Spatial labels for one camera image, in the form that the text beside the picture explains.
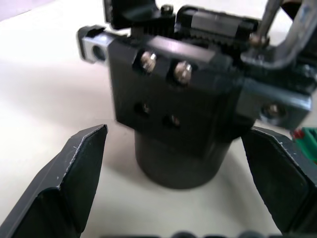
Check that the black finger piece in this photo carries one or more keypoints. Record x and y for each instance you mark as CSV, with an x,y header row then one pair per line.
x,y
119,12

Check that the silver screw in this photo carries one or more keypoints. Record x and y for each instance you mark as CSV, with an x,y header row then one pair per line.
x,y
183,71
148,59
273,111

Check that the black cap screw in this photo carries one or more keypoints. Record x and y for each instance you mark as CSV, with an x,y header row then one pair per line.
x,y
166,10

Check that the black gripper body workpiece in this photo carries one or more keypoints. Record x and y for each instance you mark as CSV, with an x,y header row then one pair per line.
x,y
178,104

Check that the green and red object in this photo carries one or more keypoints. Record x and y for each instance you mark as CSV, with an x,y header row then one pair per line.
x,y
308,143

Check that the silver metal clamp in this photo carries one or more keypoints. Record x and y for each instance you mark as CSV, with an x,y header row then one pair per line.
x,y
292,37

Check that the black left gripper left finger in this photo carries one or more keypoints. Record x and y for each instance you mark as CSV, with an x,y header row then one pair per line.
x,y
49,193

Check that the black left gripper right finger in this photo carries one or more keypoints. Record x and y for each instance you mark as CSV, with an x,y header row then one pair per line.
x,y
280,178

